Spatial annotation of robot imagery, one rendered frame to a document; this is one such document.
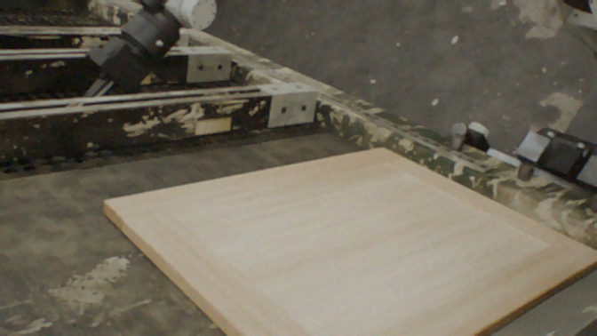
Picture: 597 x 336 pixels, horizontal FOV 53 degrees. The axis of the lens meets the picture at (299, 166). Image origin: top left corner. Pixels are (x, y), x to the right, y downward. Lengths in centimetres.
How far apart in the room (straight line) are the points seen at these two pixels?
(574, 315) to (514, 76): 161
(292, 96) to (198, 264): 60
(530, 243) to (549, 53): 144
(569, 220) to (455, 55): 151
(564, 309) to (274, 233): 36
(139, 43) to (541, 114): 145
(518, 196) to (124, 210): 61
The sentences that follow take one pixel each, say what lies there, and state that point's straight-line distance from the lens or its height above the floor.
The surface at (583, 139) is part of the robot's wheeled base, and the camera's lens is 191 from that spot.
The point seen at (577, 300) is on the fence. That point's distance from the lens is 78.
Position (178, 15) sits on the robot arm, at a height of 123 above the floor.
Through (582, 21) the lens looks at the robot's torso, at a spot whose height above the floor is 84.
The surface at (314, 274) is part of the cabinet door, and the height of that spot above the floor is 122.
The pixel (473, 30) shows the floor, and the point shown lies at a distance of 247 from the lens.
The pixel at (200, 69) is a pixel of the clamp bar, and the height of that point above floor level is 97.
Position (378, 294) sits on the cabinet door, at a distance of 71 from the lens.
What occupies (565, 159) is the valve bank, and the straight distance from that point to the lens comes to 120.
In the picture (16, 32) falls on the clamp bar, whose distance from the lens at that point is 148.
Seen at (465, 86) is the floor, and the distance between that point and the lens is 232.
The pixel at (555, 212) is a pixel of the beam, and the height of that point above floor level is 91.
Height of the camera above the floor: 181
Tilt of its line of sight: 48 degrees down
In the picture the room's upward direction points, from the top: 46 degrees counter-clockwise
